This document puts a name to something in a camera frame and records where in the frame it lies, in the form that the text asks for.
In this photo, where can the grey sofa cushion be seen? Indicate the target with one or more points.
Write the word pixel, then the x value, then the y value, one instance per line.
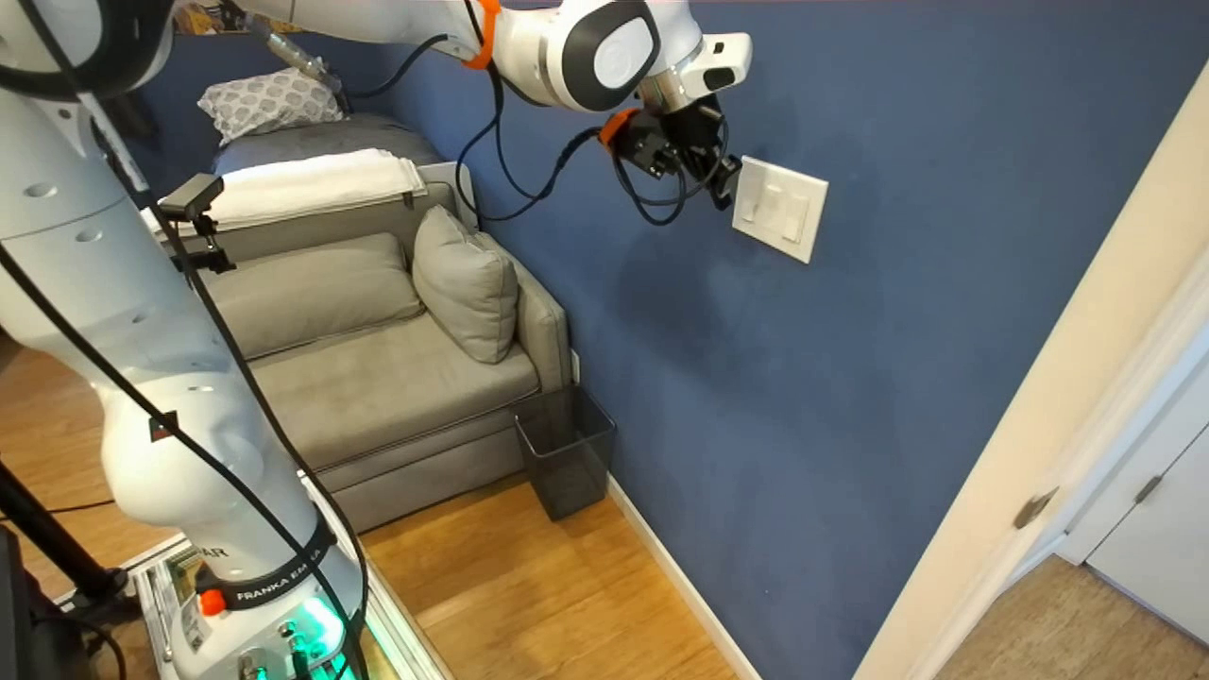
pixel 466 283

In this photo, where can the black tripod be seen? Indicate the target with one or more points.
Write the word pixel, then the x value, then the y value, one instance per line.
pixel 51 554

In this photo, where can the black camera on stand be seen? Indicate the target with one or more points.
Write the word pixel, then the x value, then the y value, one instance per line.
pixel 192 203

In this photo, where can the black trash bin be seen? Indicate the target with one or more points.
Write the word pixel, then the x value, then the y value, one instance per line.
pixel 567 455

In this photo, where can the metal door strike plate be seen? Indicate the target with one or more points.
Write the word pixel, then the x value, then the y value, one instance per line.
pixel 1033 507

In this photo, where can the white light switch plate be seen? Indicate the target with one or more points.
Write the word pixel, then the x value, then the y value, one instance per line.
pixel 808 240

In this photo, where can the white folded blanket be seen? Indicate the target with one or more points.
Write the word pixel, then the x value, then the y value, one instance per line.
pixel 317 183

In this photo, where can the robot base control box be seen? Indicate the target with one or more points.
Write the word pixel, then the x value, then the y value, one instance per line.
pixel 266 630

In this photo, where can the white door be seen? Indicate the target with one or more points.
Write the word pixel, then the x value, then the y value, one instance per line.
pixel 1165 540

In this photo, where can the white rocker switch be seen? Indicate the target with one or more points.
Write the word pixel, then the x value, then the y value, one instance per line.
pixel 776 203

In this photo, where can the grey fabric sofa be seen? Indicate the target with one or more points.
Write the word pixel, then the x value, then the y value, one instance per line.
pixel 354 363

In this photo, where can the cream door frame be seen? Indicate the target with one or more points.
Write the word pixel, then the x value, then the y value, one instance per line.
pixel 1033 416

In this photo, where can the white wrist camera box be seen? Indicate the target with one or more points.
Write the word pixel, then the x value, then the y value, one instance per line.
pixel 720 57

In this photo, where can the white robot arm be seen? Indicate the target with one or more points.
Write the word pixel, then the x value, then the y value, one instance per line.
pixel 77 249

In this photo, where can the grey patterned pillow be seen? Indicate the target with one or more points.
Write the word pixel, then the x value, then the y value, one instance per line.
pixel 271 98

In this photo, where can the grey bed mattress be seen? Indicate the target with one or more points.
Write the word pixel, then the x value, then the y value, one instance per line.
pixel 328 137

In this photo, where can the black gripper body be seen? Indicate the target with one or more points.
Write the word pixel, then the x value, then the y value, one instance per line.
pixel 675 137

